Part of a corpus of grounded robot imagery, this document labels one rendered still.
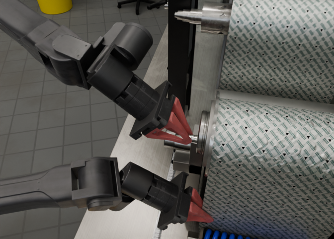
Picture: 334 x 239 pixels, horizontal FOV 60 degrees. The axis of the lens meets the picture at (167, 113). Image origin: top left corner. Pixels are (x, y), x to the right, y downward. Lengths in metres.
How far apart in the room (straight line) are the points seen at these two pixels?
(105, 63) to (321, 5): 0.39
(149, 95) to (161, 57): 0.85
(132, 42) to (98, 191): 0.25
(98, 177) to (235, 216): 0.27
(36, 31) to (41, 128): 1.91
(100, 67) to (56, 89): 2.27
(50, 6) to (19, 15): 3.37
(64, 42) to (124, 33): 0.09
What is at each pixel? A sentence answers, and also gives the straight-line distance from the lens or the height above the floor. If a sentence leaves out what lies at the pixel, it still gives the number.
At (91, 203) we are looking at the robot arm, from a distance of 0.51.
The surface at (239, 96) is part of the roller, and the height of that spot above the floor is 1.23.
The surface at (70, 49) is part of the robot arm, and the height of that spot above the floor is 1.39.
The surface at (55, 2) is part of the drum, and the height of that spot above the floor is 0.15.
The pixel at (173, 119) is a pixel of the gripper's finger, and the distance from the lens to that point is 0.46.
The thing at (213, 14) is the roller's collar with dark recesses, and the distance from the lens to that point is 0.62.
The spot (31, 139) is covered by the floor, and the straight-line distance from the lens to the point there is 2.34.
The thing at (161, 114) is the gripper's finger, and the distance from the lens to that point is 0.45.
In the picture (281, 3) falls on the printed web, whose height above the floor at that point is 1.40.
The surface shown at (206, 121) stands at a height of 1.29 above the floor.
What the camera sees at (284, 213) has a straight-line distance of 0.57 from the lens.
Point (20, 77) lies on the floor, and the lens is 2.98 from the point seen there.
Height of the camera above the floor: 1.62
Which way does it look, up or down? 45 degrees down
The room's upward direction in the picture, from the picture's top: straight up
